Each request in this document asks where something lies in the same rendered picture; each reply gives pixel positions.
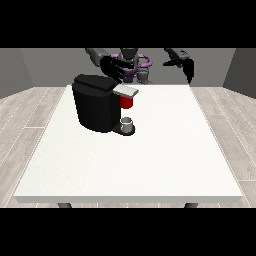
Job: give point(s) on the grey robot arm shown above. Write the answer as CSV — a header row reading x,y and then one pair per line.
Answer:
x,y
176,53
95,54

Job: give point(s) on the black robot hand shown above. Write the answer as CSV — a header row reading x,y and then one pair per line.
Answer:
x,y
189,68
111,66

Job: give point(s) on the pale grey machine lid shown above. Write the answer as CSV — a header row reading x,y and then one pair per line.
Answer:
x,y
126,90

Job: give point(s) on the small grey cup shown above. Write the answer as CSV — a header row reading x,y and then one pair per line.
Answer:
x,y
126,125

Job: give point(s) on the grey robot trunk purple rings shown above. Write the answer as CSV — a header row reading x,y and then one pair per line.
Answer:
x,y
142,63

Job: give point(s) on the red pod holder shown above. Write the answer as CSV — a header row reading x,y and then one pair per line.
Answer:
x,y
125,102

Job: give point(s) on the dark table leg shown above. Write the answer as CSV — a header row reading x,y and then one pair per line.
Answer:
x,y
64,205

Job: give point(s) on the black coffee machine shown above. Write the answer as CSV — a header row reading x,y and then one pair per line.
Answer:
x,y
95,106

